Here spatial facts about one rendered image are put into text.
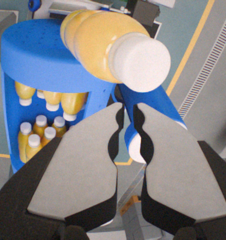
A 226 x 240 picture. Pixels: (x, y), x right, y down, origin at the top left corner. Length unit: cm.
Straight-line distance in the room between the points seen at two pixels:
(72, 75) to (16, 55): 11
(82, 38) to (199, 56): 191
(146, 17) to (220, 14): 150
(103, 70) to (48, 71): 19
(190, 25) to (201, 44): 25
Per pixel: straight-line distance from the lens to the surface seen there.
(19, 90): 57
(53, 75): 34
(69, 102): 51
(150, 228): 376
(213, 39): 206
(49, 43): 39
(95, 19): 17
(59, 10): 49
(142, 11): 57
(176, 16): 177
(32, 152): 66
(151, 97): 88
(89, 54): 16
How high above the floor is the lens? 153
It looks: 46 degrees down
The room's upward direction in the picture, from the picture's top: 165 degrees clockwise
